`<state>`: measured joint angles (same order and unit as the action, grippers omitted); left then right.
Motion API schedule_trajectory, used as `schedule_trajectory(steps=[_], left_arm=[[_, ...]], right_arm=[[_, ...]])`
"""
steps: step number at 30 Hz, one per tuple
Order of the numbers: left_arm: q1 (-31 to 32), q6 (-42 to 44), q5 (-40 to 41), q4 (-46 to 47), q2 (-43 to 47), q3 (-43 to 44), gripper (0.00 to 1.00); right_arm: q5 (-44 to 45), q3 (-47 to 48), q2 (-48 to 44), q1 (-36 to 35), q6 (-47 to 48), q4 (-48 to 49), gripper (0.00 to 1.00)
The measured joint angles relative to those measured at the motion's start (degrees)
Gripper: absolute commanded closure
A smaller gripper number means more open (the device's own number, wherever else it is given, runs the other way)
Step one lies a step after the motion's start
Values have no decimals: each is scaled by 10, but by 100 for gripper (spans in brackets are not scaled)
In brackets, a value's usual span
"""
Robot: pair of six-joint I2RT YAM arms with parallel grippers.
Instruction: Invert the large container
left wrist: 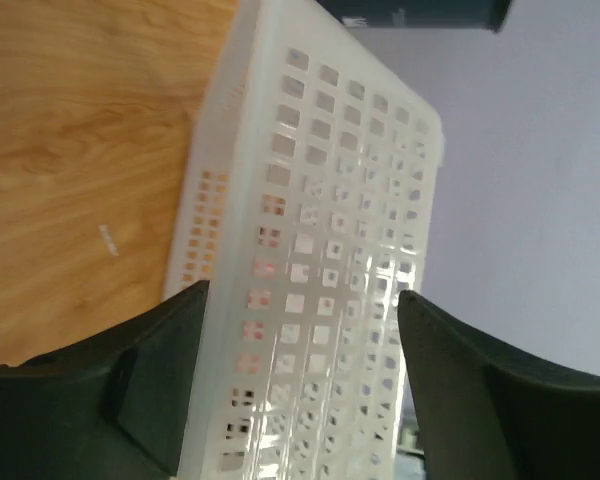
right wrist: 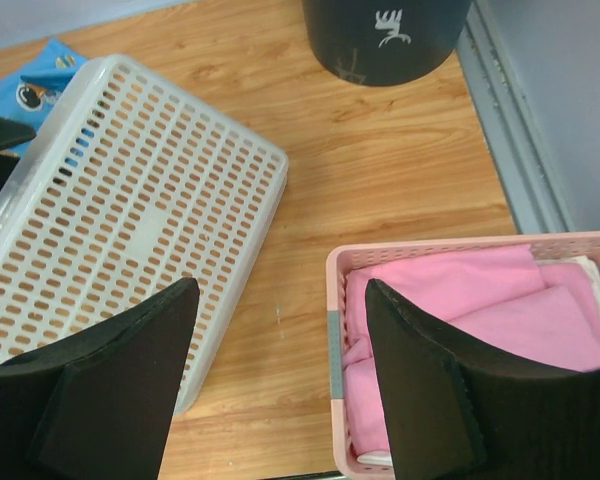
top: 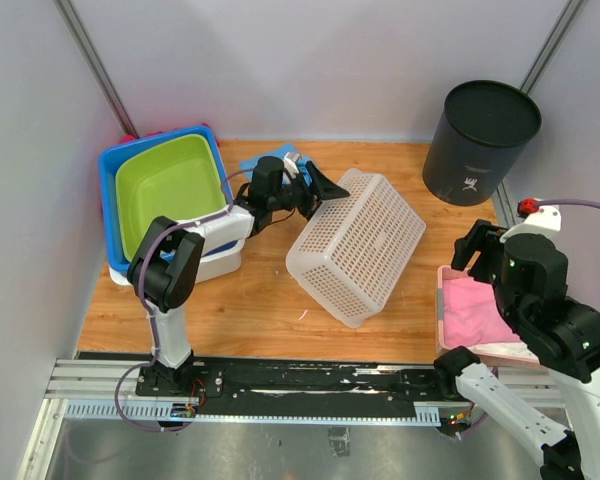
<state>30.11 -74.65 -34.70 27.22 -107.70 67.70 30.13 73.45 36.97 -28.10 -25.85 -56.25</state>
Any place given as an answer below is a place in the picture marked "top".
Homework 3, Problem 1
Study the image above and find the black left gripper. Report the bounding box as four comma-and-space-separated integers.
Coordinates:
270, 162, 350, 224

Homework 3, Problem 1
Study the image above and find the white perforated plastic basket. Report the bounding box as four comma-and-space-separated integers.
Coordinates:
286, 169, 426, 328

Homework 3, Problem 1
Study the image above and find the large dark blue cylindrical container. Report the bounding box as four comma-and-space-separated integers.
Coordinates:
422, 80, 542, 206

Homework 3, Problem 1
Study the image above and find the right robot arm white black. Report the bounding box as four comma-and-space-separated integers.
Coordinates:
432, 220, 600, 479

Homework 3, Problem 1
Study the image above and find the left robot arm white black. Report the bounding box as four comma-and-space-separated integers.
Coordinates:
127, 153, 349, 396

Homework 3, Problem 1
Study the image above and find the pink perforated basket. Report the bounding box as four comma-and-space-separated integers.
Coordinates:
436, 265, 539, 365

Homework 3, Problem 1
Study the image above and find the pink towel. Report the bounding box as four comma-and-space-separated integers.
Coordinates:
443, 277, 519, 348

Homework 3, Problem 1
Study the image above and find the blue printed cloth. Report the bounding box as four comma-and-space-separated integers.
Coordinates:
238, 143, 314, 174

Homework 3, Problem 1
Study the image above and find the white plastic tub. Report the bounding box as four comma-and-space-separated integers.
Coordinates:
108, 239, 246, 289

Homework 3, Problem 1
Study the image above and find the green plastic basin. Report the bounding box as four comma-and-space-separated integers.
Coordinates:
115, 134, 226, 260

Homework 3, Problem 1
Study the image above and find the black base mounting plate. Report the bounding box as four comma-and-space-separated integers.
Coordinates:
135, 357, 464, 421

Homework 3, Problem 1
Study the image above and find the magenta object behind bins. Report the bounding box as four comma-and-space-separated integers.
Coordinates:
120, 131, 163, 144

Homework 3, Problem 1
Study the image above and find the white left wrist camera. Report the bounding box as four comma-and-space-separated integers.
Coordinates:
283, 151, 305, 179

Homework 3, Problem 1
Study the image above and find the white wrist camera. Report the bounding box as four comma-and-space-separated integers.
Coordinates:
283, 151, 305, 179
500, 205, 562, 244

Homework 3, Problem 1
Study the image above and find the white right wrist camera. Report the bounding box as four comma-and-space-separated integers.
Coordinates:
500, 205, 562, 244

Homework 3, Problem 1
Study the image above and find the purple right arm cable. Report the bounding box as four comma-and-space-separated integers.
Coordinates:
439, 197, 600, 444

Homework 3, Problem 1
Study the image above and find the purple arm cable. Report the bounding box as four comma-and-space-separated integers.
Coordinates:
114, 167, 256, 434
439, 197, 600, 444

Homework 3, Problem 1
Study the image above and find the white slotted cable duct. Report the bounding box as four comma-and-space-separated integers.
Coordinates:
65, 400, 442, 427

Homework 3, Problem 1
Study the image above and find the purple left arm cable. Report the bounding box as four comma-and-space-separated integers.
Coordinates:
114, 167, 256, 434

